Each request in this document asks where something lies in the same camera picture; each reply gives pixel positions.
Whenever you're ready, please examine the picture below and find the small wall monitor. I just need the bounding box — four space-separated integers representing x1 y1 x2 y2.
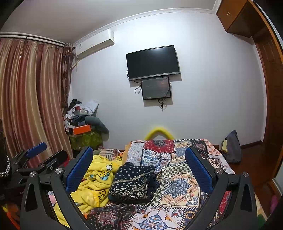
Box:
141 77 171 101

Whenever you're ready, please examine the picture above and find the cluttered corner table pile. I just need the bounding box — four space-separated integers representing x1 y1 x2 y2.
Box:
64 99 109 152

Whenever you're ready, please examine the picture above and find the yellow cartoon pyjama garment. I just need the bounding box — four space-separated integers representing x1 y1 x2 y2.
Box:
53 154 124 228

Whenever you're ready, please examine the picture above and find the grey purple backpack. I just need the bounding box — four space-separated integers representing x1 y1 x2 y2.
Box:
221 130 243 164

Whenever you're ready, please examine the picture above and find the large wall television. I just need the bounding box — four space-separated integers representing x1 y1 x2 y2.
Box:
126 45 180 81

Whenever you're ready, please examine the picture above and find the navy patterned hooded sweater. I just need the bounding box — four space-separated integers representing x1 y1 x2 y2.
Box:
108 162 159 204

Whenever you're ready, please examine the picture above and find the white wall air conditioner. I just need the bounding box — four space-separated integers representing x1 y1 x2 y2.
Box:
75 29 115 59

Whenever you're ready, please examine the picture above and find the orange box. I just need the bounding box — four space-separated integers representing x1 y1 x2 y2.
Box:
72 125 91 135

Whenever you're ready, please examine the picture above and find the colourful patchwork bed quilt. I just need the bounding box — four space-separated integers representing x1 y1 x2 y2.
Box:
87 139 234 229

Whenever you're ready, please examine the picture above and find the striped red curtain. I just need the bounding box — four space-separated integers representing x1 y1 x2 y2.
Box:
1 38 73 167

